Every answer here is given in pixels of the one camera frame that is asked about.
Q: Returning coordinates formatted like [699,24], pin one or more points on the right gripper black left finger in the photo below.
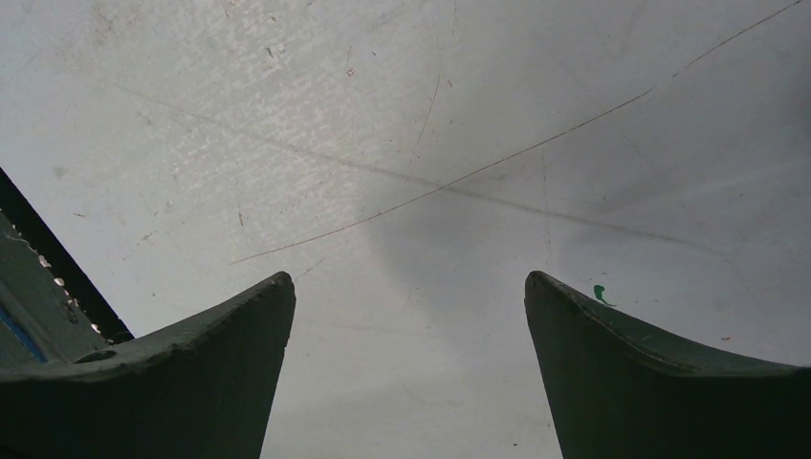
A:
[202,387]

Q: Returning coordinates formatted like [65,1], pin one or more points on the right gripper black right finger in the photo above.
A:
[620,387]

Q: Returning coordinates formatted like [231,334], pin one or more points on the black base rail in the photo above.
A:
[50,309]

